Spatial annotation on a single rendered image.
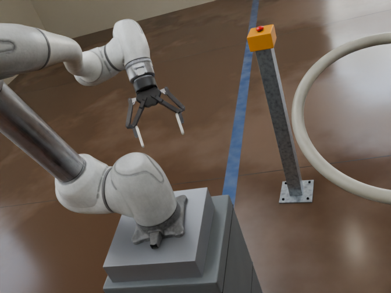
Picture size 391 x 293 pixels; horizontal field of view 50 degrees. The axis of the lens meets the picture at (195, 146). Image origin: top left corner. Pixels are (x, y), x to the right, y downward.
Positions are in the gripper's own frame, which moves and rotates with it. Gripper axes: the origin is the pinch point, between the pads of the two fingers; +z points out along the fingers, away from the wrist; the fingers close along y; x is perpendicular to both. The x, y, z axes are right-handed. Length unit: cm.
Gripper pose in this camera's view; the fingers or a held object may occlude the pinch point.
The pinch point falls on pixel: (162, 137)
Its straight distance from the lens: 137.6
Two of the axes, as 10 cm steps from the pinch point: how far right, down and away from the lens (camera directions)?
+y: 9.5, -3.1, 0.8
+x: -0.3, 1.5, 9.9
